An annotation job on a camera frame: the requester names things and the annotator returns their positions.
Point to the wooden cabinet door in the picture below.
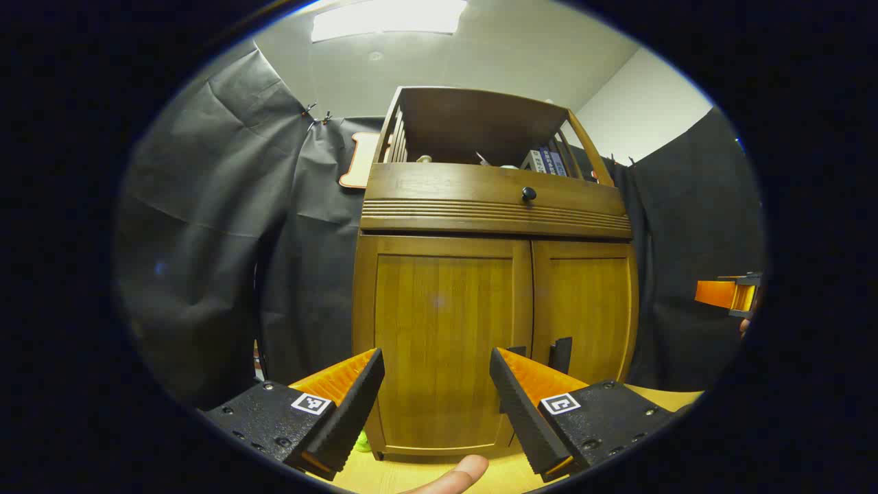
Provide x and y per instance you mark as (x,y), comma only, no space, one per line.
(439,302)
(590,295)

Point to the small green object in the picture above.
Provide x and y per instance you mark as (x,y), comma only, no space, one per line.
(362,442)

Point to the black backdrop cloth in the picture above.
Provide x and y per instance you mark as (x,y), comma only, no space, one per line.
(206,240)

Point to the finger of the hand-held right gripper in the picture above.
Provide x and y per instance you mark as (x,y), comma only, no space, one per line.
(717,293)

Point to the wooden double-door shoe cabinet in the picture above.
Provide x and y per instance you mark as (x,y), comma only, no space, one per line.
(480,223)

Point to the white book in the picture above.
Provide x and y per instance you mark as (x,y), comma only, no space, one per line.
(531,162)

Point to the ceiling light panel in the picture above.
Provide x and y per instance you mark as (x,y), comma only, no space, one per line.
(384,17)

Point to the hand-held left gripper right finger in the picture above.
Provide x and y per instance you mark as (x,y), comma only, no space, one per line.
(521,418)

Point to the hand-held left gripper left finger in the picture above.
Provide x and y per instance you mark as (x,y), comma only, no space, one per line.
(350,412)

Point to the black drawer knob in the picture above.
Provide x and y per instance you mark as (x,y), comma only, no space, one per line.
(529,194)

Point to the light blue book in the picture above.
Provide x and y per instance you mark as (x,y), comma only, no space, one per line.
(559,163)

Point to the wooden cabinet drawer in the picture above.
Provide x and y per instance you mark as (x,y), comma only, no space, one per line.
(446,185)

